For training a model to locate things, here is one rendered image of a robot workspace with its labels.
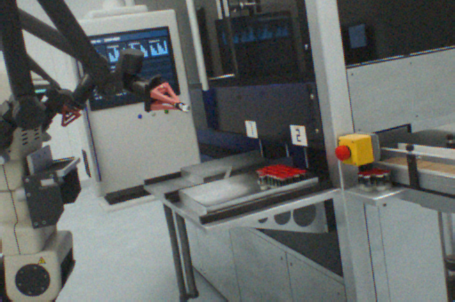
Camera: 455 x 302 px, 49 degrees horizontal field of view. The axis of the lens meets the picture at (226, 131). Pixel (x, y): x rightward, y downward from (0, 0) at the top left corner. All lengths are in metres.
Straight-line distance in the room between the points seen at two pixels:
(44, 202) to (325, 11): 0.97
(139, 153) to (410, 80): 1.20
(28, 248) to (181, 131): 0.91
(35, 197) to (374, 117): 1.00
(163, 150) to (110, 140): 0.24
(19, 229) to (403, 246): 1.14
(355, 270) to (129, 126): 1.16
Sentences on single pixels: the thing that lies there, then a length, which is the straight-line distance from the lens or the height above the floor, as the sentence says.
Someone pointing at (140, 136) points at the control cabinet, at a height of 1.02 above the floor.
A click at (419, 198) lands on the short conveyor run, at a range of 1.35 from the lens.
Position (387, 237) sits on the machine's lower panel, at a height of 0.70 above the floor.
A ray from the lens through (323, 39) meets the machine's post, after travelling 1.36.
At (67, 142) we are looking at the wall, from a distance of 6.74.
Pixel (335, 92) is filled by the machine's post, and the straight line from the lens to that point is 1.37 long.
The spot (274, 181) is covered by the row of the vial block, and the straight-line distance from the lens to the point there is 1.47.
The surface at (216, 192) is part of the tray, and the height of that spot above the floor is 0.88.
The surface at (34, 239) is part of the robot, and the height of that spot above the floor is 0.85.
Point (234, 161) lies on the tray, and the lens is 1.96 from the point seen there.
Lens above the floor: 1.27
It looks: 7 degrees down
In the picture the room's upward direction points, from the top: 9 degrees counter-clockwise
